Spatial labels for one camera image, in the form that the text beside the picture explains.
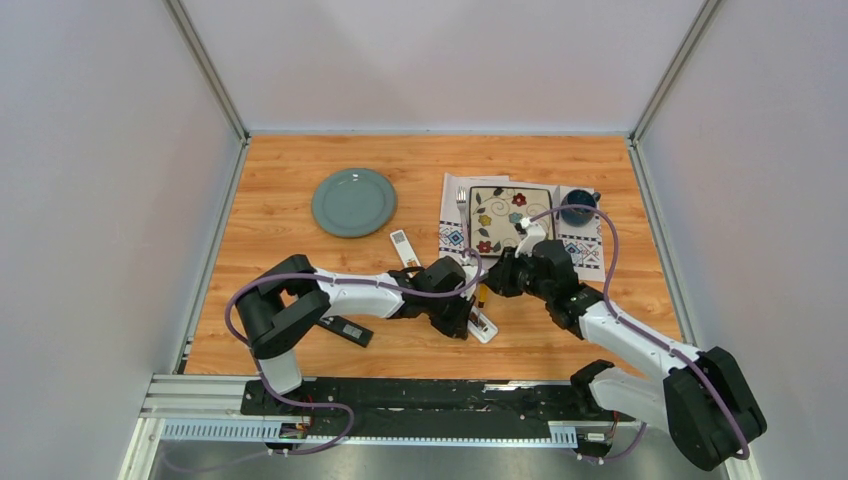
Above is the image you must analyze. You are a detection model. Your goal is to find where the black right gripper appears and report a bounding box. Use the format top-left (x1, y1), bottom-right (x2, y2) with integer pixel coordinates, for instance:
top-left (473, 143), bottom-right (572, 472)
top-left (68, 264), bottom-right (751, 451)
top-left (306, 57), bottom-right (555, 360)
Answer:
top-left (485, 247), bottom-right (552, 303)

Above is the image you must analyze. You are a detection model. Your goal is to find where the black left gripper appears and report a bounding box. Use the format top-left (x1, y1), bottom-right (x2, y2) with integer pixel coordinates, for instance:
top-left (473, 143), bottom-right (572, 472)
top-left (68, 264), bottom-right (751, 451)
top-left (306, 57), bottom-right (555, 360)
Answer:
top-left (425, 287), bottom-right (477, 342)

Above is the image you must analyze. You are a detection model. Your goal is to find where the black battery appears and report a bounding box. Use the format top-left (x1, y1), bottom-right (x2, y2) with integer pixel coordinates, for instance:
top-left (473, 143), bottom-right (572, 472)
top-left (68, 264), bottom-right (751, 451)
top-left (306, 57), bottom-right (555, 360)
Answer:
top-left (469, 311), bottom-right (485, 331)

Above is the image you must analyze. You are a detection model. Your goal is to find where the short white remote control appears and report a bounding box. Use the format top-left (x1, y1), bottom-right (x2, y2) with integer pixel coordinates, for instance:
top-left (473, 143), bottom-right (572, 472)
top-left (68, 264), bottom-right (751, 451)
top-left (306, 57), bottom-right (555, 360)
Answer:
top-left (467, 307), bottom-right (499, 344)

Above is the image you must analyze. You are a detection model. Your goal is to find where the yellow handled screwdriver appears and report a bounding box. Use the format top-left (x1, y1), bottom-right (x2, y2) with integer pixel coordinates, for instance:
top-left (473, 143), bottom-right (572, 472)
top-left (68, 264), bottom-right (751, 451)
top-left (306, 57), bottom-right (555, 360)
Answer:
top-left (477, 285), bottom-right (489, 310)

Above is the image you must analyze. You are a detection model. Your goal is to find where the long white remote control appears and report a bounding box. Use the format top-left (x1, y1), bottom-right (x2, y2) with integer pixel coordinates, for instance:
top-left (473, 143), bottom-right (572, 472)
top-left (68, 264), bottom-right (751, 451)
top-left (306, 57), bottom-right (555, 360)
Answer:
top-left (390, 230), bottom-right (421, 267)

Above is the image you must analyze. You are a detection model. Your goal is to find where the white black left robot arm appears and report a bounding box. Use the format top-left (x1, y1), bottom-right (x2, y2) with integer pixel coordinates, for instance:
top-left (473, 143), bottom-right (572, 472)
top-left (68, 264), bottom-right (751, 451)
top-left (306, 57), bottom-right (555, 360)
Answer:
top-left (224, 254), bottom-right (485, 415)

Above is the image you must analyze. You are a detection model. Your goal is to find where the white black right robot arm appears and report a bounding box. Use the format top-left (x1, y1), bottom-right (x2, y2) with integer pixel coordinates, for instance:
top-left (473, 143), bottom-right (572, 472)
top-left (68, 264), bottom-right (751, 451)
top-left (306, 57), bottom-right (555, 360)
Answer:
top-left (485, 240), bottom-right (767, 471)

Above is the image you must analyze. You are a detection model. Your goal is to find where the black remote control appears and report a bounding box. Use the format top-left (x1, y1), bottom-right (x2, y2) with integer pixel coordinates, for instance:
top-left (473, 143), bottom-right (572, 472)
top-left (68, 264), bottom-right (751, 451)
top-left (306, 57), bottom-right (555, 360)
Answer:
top-left (318, 316), bottom-right (374, 348)

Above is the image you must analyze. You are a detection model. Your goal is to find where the floral square ceramic plate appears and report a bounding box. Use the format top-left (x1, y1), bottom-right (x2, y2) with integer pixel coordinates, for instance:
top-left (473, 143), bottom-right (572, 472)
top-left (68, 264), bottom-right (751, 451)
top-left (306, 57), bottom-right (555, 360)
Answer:
top-left (469, 186), bottom-right (552, 258)

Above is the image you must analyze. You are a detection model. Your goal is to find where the white patterned placemat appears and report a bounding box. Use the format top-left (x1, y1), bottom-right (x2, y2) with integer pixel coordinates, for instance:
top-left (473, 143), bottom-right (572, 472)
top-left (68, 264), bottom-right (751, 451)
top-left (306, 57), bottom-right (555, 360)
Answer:
top-left (438, 173), bottom-right (606, 282)

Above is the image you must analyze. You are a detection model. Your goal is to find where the dark blue mug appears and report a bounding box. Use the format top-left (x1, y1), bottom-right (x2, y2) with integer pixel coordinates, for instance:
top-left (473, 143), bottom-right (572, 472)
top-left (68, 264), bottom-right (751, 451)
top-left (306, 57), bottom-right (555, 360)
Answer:
top-left (559, 189), bottom-right (602, 227)

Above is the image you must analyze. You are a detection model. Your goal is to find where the silver fork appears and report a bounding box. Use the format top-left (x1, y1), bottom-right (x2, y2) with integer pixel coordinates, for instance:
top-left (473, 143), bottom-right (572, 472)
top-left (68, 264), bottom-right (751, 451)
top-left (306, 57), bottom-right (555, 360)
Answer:
top-left (455, 186), bottom-right (471, 261)

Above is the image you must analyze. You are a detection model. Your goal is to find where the teal round plate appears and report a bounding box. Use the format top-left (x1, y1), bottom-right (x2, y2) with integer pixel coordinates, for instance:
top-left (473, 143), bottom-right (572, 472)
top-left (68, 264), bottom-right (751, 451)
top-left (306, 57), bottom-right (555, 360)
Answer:
top-left (311, 168), bottom-right (398, 238)

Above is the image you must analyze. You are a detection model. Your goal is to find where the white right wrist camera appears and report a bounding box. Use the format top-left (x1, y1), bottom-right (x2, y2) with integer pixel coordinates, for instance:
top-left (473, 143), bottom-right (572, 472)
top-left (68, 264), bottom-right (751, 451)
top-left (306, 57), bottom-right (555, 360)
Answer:
top-left (515, 217), bottom-right (548, 258)

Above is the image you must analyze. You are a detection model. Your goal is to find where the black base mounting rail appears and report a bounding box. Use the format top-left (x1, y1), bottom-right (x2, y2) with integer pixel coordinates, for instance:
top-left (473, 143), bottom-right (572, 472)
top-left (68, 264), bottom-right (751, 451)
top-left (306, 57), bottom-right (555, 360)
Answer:
top-left (239, 377), bottom-right (633, 456)

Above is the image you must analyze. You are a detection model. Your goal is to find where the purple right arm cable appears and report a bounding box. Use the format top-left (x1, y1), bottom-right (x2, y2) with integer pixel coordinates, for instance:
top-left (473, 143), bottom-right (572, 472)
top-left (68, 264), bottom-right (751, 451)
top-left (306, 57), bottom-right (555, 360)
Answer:
top-left (526, 203), bottom-right (752, 462)

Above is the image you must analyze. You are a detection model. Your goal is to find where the aluminium frame rail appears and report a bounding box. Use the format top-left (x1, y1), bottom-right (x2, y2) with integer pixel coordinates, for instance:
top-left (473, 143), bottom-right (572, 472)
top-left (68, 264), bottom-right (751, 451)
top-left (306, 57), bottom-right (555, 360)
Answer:
top-left (140, 374), bottom-right (257, 420)

